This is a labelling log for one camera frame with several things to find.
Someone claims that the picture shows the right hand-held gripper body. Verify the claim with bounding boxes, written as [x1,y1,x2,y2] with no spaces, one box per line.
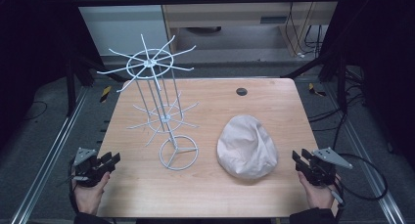
[303,147,354,187]

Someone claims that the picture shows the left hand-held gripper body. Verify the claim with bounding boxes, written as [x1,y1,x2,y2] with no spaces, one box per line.
[71,147,112,188]

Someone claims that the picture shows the person's right hand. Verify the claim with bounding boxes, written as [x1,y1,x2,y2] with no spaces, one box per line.
[297,170,342,210]

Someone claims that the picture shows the person's left hand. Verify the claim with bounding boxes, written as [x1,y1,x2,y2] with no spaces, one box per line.
[71,171,112,216]

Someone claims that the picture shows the beige cloth cap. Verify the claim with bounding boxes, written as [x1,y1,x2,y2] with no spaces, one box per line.
[216,113,280,181]

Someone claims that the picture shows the yellow black tape strip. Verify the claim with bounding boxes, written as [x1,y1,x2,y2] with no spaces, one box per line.
[307,82,327,98]
[99,85,113,104]

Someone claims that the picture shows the black curtain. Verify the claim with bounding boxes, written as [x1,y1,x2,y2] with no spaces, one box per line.
[0,0,106,150]
[317,0,415,169]

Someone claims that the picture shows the white cabinet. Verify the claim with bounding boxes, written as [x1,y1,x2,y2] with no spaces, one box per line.
[69,0,169,58]

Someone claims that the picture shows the wooden desk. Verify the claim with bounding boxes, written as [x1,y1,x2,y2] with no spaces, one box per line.
[158,0,344,58]

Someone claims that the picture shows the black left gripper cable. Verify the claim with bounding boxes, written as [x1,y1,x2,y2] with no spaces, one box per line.
[58,158,81,215]

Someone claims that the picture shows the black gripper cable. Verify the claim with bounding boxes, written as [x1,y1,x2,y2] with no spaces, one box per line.
[58,158,81,215]
[331,153,390,218]

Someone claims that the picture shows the aluminium rail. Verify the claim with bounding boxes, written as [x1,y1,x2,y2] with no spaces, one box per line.
[326,83,407,224]
[9,86,90,224]

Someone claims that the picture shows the black floor cables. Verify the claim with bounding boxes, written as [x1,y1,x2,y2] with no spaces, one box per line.
[307,67,370,154]

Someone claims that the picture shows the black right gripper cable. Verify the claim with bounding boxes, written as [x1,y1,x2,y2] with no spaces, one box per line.
[331,153,390,218]

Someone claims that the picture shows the white wire display rack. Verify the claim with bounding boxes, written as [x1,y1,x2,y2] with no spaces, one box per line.
[96,33,201,172]

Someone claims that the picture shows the hanging black desk cables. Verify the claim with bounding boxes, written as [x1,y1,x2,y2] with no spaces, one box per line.
[284,2,325,59]

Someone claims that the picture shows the black metal frame bar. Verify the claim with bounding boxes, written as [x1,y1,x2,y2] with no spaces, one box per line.
[71,0,342,8]

